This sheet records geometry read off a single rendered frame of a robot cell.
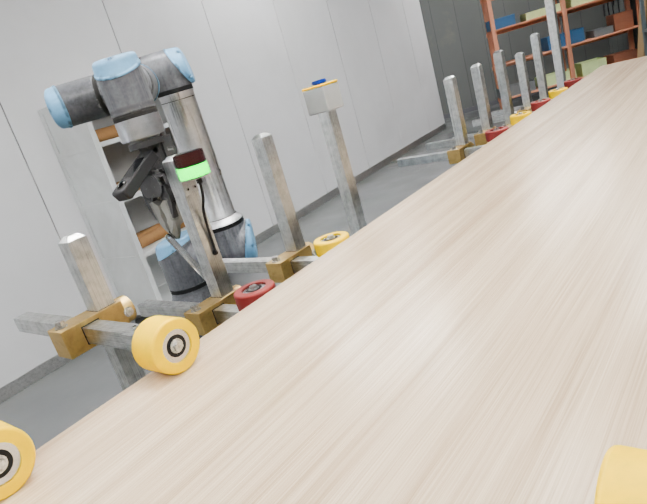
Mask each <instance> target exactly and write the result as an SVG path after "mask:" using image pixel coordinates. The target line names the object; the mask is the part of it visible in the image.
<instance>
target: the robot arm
mask: <svg viewBox="0 0 647 504"><path fill-rule="evenodd" d="M92 70H93V73H94V74H93V75H90V76H87V77H83V78H80V79H76V80H73V81H70V82H66V83H63V84H59V85H56V86H54V85H52V86H51V87H50V88H47V89H45V91H44V99H45V103H46V106H47V108H48V110H49V113H50V115H51V117H52V118H53V120H54V121H55V123H56V124H57V125H58V126H59V127H60V128H62V129H66V128H73V127H74V126H77V125H80V124H84V123H87V122H90V121H94V120H97V119H100V118H104V117H107V116H111V118H112V120H113V122H114V125H115V128H116V130H117V133H118V135H119V138H120V140H121V142H122V144H124V145H125V144H128V143H129V144H130V145H128V147H129V150H130V152H131V151H135V150H138V149H139V151H140V154H139V155H138V156H137V158H136V159H135V161H134V162H133V163H132V165H131V166H130V168H129V169H128V171H127V172H126V174H125V175H124V176H123V178H122V179H121V181H120V182H119V183H118V185H117V187H116V188H115V190H114V191H113V192H112V196H113V197H114V198H116V199H117V200H118V201H119V202H121V201H125V200H129V199H132V198H133V197H134V195H135V194H136V192H137V191H138V189H139V188H140V189H141V190H140V191H141V192H142V195H143V198H144V201H145V204H146V206H147V207H148V209H149V211H150V212H151V213H152V215H153V216H154V218H155V219H156V220H157V221H158V222H159V224H160V225H161V226H162V227H163V228H164V229H165V230H166V231H167V232H168V233H169V234H170V235H172V236H173V237H174V239H175V240H176V241H177V242H178V243H179V244H180V245H181V246H182V247H183V248H184V249H185V250H186V251H187V252H188V253H189V255H190V256H191V257H192V258H193V259H194V260H195V261H196V262H197V263H198V264H199V262H198V259H197V256H196V254H195V251H194V248H193V246H192V243H191V240H190V238H189V235H188V232H187V230H184V231H181V224H182V223H183V222H184V221H183V219H182V216H181V213H180V211H179V208H178V205H177V202H176V200H175V197H174V194H173V192H172V189H171V186H170V184H169V181H168V178H167V175H166V173H165V170H164V167H163V165H162V162H163V161H164V160H165V158H166V157H168V156H171V155H174V154H177V151H176V149H175V146H174V143H173V141H172V138H171V135H170V134H168V135H165V136H162V135H160V133H163V132H165V127H164V125H163V122H162V119H161V117H160V114H159V111H158V109H157V107H156V104H155V100H156V99H157V97H158V99H159V100H160V102H161V105H162V108H163V110H164V113H165V116H166V119H167V121H168V124H169V127H170V129H171V132H172V135H173V138H174V140H175V143H176V146H177V148H178V151H179V153H182V152H186V151H189V150H192V149H196V148H203V151H204V154H205V157H206V160H207V163H208V166H209V168H210V171H211V172H209V175H207V176H204V177H202V181H203V182H202V187H203V191H204V197H205V211H206V214H207V217H208V220H209V222H210V225H211V228H212V231H213V234H214V236H215V239H216V242H217V245H218V248H219V251H220V253H221V256H222V258H257V257H258V251H257V245H256V240H255V236H254V232H253V228H252V224H251V221H250V219H245V220H244V218H243V215H242V214H241V213H239V212H237V211H235V209H234V206H233V204H232V201H231V198H230V195H229V192H228V189H227V186H226V183H225V180H224V178H223V175H222V172H221V169H220V166H219V163H218V160H217V157H216V154H215V152H214V149H213V146H212V143H211V140H210V137H209V134H208V131H207V128H206V126H205V123H204V120H203V117H202V114H201V111H200V108H199V105H198V102H197V99H196V97H195V94H194V91H193V90H194V88H193V85H192V83H194V82H195V81H196V80H195V76H194V74H193V72H192V69H191V67H190V65H189V63H188V61H187V59H186V57H185V56H184V54H183V52H182V51H181V50H180V49H179V48H177V47H173V48H169V49H163V50H161V51H158V52H154V53H151V54H148V55H144V56H141V57H138V56H137V54H136V53H135V52H133V51H129V52H125V53H121V54H117V55H114V56H111V57H107V58H104V59H101V60H98V61H96V62H94V63H93V64H92ZM158 197H159V199H157V198H158ZM155 251H156V255H157V258H158V261H159V264H160V267H161V269H162V272H163V274H164V277H165V279H166V282H167V284H168V287H169V289H170V292H171V295H172V301H180V302H198V303H201V302H202V301H204V300H206V299H207V298H209V297H211V294H210V292H209V289H208V286H207V283H206V281H205V280H204V279H203V278H202V277H201V276H200V275H199V274H198V273H197V272H196V271H195V270H194V268H193V267H192V266H191V265H190V264H189V263H188V262H187V261H186V260H185V259H184V258H183V257H182V256H181V255H180V254H179V253H178V252H177V250H176V249H175V248H174V247H173V246H172V245H171V244H170V243H169V242H168V241H167V240H166V239H164V240H162V241H161V242H160V243H158V244H157V246H156V248H155Z"/></svg>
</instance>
